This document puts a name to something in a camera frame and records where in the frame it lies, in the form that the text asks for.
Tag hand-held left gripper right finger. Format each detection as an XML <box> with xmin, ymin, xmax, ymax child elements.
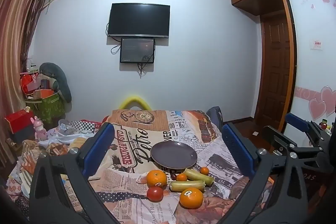
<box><xmin>222</xmin><ymin>123</ymin><xmax>309</xmax><ymax>224</ymax></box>

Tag dark grey round plate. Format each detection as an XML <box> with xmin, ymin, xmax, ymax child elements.
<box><xmin>150</xmin><ymin>141</ymin><xmax>198</xmax><ymax>170</ymax></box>

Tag red tomato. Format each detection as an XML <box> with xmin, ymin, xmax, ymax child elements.
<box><xmin>146</xmin><ymin>186</ymin><xmax>164</xmax><ymax>202</ymax></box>

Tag green patterned box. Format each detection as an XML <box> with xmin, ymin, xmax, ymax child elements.
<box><xmin>26</xmin><ymin>91</ymin><xmax>66</xmax><ymax>126</ymax></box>

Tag checkered cloth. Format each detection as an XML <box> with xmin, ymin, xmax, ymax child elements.
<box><xmin>71</xmin><ymin>120</ymin><xmax>103</xmax><ymax>133</ymax></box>

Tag small colourful figurines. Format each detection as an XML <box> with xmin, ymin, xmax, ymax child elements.
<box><xmin>318</xmin><ymin>119</ymin><xmax>332</xmax><ymax>133</ymax></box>

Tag white cloth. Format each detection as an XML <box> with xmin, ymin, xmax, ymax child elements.
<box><xmin>51</xmin><ymin>119</ymin><xmax>92</xmax><ymax>147</ymax></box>

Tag green husked corn cob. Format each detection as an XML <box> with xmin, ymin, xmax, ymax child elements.
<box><xmin>169</xmin><ymin>180</ymin><xmax>206</xmax><ymax>192</ymax></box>
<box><xmin>183</xmin><ymin>168</ymin><xmax>214</xmax><ymax>186</ymax></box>

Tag small black wall monitor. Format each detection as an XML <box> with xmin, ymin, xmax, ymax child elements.
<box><xmin>120</xmin><ymin>38</ymin><xmax>156</xmax><ymax>63</ymax></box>

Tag red gift box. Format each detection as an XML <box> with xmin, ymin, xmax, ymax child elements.
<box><xmin>5</xmin><ymin>110</ymin><xmax>34</xmax><ymax>134</ymax></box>

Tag black wall television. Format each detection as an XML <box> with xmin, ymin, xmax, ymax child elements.
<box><xmin>108</xmin><ymin>3</ymin><xmax>170</xmax><ymax>38</ymax></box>

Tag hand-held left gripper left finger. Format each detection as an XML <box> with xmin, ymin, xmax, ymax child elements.
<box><xmin>28</xmin><ymin>122</ymin><xmax>121</xmax><ymax>224</ymax></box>

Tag pink rabbit toy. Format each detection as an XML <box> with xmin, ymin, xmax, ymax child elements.
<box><xmin>31</xmin><ymin>116</ymin><xmax>48</xmax><ymax>140</ymax></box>

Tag newspaper print tablecloth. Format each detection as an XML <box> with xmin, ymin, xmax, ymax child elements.
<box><xmin>7</xmin><ymin>109</ymin><xmax>279</xmax><ymax>224</ymax></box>

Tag blue chair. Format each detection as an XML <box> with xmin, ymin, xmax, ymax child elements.
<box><xmin>206</xmin><ymin>106</ymin><xmax>224</xmax><ymax>132</ymax></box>

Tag striped brown curtain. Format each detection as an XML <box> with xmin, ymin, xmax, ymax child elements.
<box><xmin>0</xmin><ymin>0</ymin><xmax>55</xmax><ymax>169</ymax></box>

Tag orange cardboard box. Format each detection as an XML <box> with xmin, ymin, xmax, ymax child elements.
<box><xmin>33</xmin><ymin>89</ymin><xmax>55</xmax><ymax>99</ymax></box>

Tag red bag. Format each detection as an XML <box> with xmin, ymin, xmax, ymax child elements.
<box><xmin>21</xmin><ymin>73</ymin><xmax>40</xmax><ymax>94</ymax></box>

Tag black monitor cable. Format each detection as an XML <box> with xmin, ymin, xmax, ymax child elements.
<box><xmin>137</xmin><ymin>63</ymin><xmax>148</xmax><ymax>79</ymax></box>
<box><xmin>106</xmin><ymin>21</ymin><xmax>122</xmax><ymax>55</ymax></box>

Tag large orange with sticker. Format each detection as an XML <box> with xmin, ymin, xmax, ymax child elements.
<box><xmin>146</xmin><ymin>170</ymin><xmax>168</xmax><ymax>188</ymax></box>
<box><xmin>179</xmin><ymin>187</ymin><xmax>204</xmax><ymax>209</ymax></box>

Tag red white sticker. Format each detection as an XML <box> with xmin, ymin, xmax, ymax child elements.
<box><xmin>310</xmin><ymin>39</ymin><xmax>323</xmax><ymax>51</ymax></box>

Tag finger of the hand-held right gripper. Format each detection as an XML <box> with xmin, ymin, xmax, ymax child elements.
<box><xmin>285</xmin><ymin>112</ymin><xmax>332</xmax><ymax>147</ymax></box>
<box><xmin>262</xmin><ymin>125</ymin><xmax>303</xmax><ymax>159</ymax></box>

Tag grey plush pillow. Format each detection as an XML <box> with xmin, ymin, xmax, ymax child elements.
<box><xmin>39</xmin><ymin>63</ymin><xmax>72</xmax><ymax>103</ymax></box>

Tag yellow chair back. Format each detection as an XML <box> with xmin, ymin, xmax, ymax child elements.
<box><xmin>117</xmin><ymin>95</ymin><xmax>152</xmax><ymax>111</ymax></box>

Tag brown wooden door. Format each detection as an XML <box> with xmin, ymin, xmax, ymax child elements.
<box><xmin>259</xmin><ymin>13</ymin><xmax>295</xmax><ymax>119</ymax></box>

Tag white heart print wardrobe door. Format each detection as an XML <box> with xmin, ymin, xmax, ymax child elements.
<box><xmin>282</xmin><ymin>0</ymin><xmax>336</xmax><ymax>135</ymax></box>

